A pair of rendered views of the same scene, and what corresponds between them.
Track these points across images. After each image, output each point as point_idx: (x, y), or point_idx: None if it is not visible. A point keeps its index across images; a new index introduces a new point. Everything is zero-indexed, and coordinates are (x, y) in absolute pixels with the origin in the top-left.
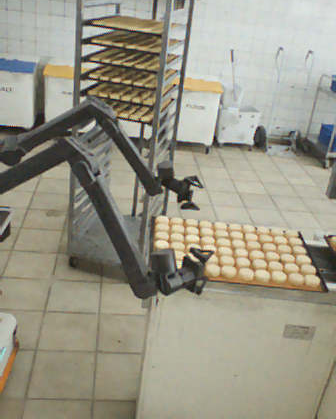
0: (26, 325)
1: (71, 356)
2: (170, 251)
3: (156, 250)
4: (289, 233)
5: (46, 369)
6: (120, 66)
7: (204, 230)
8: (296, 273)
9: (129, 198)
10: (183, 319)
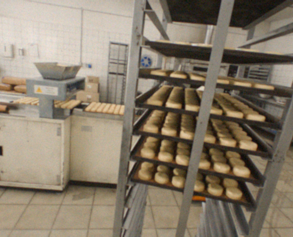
0: (190, 218)
1: (161, 203)
2: (138, 91)
3: (141, 93)
4: (89, 108)
5: (169, 198)
6: (194, 91)
7: (123, 110)
8: (98, 103)
9: None
10: None
